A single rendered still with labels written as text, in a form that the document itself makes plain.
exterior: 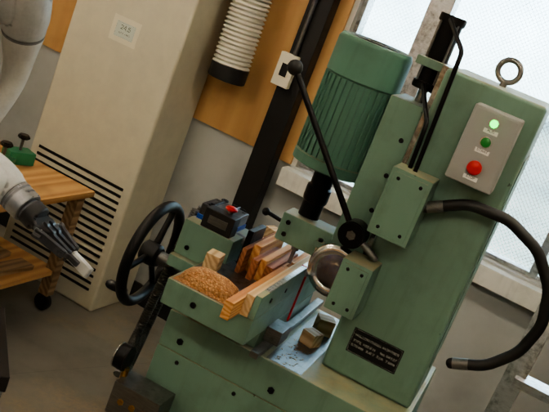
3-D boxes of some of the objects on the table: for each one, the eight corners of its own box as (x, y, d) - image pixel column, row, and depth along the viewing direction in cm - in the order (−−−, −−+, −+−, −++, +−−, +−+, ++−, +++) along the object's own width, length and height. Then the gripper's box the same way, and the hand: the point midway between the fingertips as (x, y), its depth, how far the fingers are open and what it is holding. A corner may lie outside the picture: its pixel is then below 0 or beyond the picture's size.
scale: (330, 248, 241) (330, 248, 241) (334, 250, 240) (334, 249, 240) (265, 289, 194) (265, 289, 194) (270, 292, 194) (270, 292, 194)
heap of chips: (189, 270, 204) (195, 254, 204) (244, 297, 201) (250, 282, 200) (172, 278, 196) (178, 262, 195) (229, 306, 193) (234, 291, 192)
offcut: (207, 262, 213) (212, 248, 212) (220, 268, 212) (225, 253, 211) (201, 267, 208) (207, 252, 207) (214, 273, 208) (220, 258, 207)
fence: (327, 262, 247) (334, 244, 245) (332, 265, 246) (340, 247, 245) (247, 318, 191) (256, 294, 189) (253, 321, 190) (263, 298, 189)
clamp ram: (228, 246, 228) (240, 213, 225) (254, 258, 226) (267, 226, 224) (214, 253, 219) (226, 219, 217) (241, 266, 217) (254, 232, 215)
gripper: (22, 202, 233) (84, 268, 229) (51, 196, 245) (110, 259, 241) (6, 222, 235) (67, 288, 231) (35, 216, 247) (94, 279, 244)
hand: (80, 264), depth 237 cm, fingers closed
